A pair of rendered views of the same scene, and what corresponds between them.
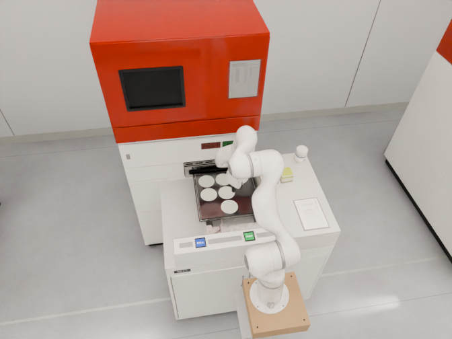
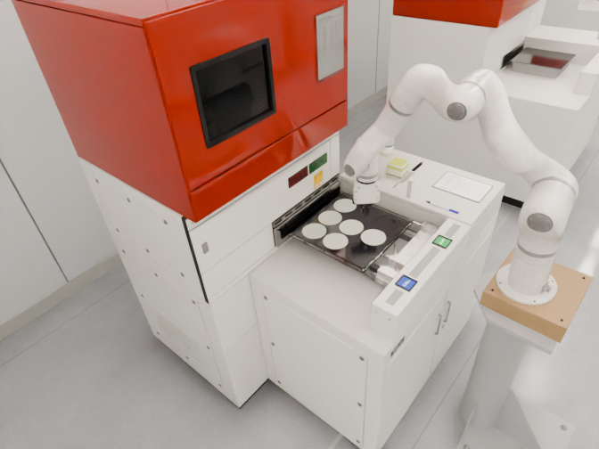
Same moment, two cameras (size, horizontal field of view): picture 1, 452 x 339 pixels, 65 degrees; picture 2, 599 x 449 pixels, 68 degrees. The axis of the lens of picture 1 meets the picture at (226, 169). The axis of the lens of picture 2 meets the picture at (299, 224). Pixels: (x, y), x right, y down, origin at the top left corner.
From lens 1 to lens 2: 117 cm
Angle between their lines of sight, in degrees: 27
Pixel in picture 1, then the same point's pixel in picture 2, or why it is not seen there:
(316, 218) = (472, 186)
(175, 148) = (260, 201)
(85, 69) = not seen: outside the picture
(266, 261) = (566, 200)
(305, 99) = not seen: hidden behind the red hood
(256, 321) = (553, 316)
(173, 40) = not seen: outside the picture
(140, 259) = (244, 434)
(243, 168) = (478, 96)
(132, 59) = (206, 40)
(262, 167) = (490, 88)
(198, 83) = (286, 65)
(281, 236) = (552, 165)
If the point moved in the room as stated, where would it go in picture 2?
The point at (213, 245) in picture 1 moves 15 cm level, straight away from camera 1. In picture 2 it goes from (422, 275) to (387, 254)
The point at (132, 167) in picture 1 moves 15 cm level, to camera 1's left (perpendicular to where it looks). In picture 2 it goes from (212, 265) to (174, 286)
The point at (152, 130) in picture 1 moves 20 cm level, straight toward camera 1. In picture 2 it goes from (241, 175) to (290, 191)
